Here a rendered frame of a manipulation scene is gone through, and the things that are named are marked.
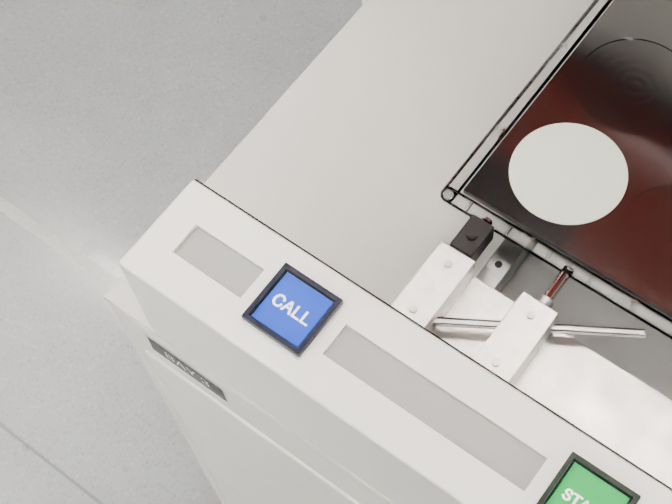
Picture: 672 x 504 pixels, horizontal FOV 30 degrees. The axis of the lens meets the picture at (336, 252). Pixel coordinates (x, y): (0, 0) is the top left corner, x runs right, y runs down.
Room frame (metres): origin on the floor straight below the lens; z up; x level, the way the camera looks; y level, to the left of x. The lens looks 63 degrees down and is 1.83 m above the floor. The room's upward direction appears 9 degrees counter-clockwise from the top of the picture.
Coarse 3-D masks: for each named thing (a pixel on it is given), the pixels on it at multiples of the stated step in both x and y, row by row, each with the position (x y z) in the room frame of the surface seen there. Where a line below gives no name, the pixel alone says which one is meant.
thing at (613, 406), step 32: (480, 288) 0.43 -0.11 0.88; (544, 352) 0.37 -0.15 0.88; (576, 352) 0.36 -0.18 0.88; (544, 384) 0.34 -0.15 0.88; (576, 384) 0.34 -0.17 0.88; (608, 384) 0.33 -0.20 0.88; (640, 384) 0.33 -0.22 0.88; (576, 416) 0.31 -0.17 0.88; (608, 416) 0.31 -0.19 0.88; (640, 416) 0.30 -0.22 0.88; (640, 448) 0.28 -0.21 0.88
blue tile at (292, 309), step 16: (288, 272) 0.43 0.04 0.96; (288, 288) 0.42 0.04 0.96; (304, 288) 0.42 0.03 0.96; (272, 304) 0.41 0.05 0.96; (288, 304) 0.41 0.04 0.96; (304, 304) 0.40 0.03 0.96; (320, 304) 0.40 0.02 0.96; (272, 320) 0.39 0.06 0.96; (288, 320) 0.39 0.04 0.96; (304, 320) 0.39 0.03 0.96; (288, 336) 0.38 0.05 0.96; (304, 336) 0.38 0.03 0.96
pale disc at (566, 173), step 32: (544, 128) 0.56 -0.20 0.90; (576, 128) 0.56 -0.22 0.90; (512, 160) 0.54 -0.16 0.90; (544, 160) 0.53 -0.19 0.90; (576, 160) 0.53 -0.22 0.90; (608, 160) 0.52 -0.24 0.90; (544, 192) 0.50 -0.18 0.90; (576, 192) 0.50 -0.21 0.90; (608, 192) 0.49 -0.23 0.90; (576, 224) 0.47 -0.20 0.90
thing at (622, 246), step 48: (624, 0) 0.69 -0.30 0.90; (576, 48) 0.64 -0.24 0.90; (624, 48) 0.63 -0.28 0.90; (576, 96) 0.59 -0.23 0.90; (624, 96) 0.58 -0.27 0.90; (624, 144) 0.54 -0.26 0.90; (480, 192) 0.51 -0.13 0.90; (576, 240) 0.45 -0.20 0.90; (624, 240) 0.45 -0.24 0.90; (624, 288) 0.40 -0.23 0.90
